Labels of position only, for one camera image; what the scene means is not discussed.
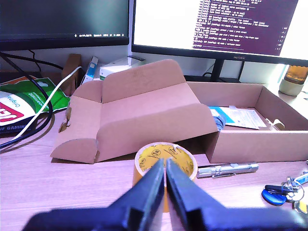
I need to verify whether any white cable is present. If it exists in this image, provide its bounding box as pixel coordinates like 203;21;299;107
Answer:
11;66;82;142

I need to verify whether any Huawei monitor with terminal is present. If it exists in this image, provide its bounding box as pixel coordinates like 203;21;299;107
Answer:
131;0;308;84

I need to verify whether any thin black cable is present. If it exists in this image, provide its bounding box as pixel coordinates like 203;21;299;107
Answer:
28;50;64;71

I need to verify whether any black monitor cable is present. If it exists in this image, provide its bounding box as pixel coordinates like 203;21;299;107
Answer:
202;63;216;77

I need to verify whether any dark-screen computer monitor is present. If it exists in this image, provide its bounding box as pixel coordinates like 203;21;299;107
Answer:
0;0;130;51

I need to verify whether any amber jar on grey base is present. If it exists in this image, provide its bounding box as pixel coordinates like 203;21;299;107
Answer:
279;64;308;97

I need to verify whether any brown cardboard box with lid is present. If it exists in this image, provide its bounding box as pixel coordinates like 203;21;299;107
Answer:
50;59;308;165

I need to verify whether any blue and white carton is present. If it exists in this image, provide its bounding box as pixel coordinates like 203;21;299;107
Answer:
80;56;99;85

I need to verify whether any black gaming box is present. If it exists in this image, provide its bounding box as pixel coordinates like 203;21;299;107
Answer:
0;117;39;138

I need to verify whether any green snack bag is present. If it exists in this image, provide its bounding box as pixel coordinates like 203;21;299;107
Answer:
0;76;71;114

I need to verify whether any red and white packet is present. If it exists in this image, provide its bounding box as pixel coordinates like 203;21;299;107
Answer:
0;90;37;127

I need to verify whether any white and green box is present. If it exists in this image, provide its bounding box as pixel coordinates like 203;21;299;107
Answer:
99;55;146;81

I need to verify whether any metal key ring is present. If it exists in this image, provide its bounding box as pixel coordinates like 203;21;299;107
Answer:
281;177;305;202

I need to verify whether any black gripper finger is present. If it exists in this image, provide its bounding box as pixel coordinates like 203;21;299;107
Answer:
166;157;227;231
108;158;168;231

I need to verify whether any silver metal flashlight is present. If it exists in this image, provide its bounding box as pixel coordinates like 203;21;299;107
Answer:
196;162;260;179

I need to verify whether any blue round key fob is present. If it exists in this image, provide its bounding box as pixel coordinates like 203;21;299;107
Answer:
261;189;287;206

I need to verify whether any orange packing tape roll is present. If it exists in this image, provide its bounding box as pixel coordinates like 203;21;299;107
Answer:
132;141;198;214

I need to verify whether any white paper leaflet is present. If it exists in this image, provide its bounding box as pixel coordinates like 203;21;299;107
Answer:
221;105;268;130

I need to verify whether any light blue key tag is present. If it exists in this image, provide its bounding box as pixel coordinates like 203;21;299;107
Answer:
292;170;308;186

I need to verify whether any thick black cable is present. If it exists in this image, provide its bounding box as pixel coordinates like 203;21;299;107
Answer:
0;51;54;150

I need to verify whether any black-headed key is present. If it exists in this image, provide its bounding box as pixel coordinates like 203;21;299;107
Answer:
264;184;293;193

